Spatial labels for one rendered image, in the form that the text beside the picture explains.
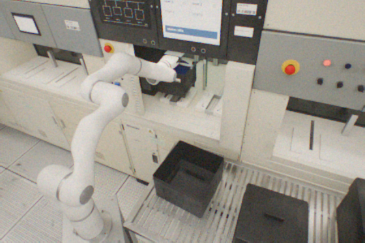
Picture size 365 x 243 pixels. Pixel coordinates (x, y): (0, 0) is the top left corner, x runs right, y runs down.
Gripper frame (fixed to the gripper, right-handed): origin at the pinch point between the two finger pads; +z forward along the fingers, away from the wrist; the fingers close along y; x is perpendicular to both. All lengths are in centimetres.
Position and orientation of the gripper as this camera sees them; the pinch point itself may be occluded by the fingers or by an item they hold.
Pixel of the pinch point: (175, 55)
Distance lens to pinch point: 161.4
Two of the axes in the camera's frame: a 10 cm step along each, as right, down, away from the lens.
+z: 4.2, -5.8, 7.0
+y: 9.1, 2.4, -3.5
